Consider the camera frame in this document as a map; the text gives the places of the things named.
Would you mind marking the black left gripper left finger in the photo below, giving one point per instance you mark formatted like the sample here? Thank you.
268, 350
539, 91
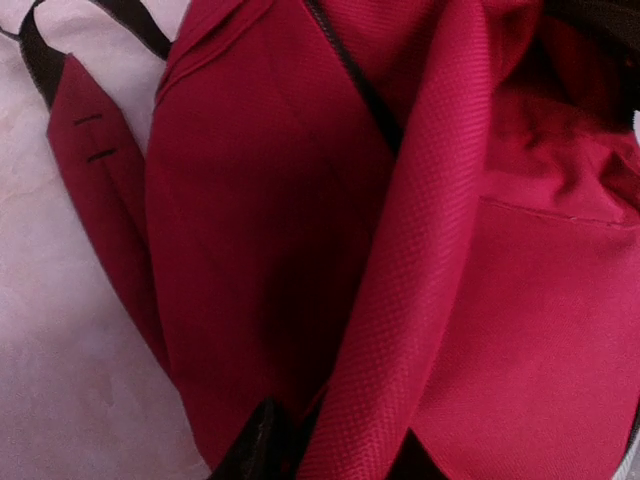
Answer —
259, 450

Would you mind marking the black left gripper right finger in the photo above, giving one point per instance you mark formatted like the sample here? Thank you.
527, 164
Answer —
413, 462

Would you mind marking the dark red student backpack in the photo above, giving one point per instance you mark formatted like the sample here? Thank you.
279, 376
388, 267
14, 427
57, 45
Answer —
386, 216

